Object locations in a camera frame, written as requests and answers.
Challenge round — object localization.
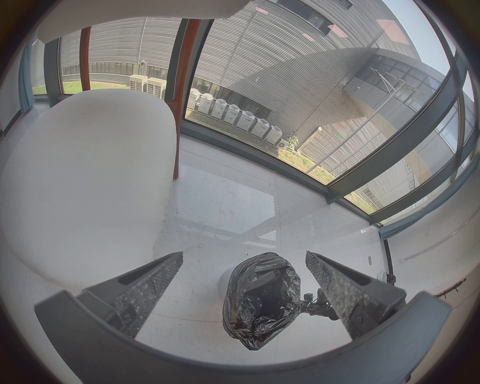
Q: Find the black plastic bag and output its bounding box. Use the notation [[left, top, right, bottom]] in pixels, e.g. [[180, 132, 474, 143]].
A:
[[222, 252, 303, 352]]

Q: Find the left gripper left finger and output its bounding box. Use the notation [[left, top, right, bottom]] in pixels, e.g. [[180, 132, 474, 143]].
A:
[[77, 251, 184, 340]]

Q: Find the white chair with wooden legs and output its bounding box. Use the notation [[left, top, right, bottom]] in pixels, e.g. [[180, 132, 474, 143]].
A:
[[0, 0, 249, 297]]

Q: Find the blue-green curtain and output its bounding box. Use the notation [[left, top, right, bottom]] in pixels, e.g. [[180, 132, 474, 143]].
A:
[[19, 43, 38, 114]]

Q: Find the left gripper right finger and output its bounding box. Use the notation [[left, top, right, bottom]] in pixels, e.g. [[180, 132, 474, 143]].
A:
[[305, 250, 408, 343]]

